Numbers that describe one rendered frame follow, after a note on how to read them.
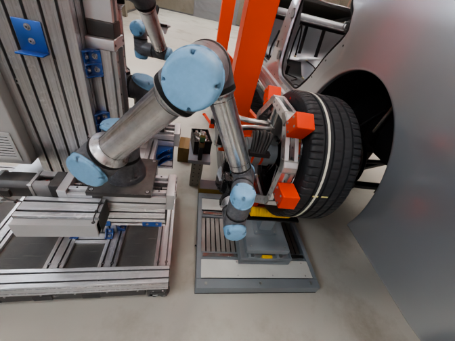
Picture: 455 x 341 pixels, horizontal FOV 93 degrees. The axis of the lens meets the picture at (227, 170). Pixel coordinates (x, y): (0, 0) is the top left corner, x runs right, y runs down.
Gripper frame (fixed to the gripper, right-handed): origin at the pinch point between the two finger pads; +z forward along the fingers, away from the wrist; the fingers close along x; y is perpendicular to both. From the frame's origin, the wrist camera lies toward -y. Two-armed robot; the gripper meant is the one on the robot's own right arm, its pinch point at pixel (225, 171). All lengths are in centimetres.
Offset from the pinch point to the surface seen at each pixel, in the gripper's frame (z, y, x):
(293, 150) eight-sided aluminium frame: -3.9, 18.0, -24.7
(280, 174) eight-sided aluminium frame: -9.9, 9.2, -20.6
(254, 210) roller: 3.6, -29.6, -23.2
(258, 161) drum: 10.2, 0.6, -17.8
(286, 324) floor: -38, -83, -50
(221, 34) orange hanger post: 256, 23, -10
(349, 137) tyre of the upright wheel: -4, 27, -46
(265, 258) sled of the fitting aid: -5, -66, -40
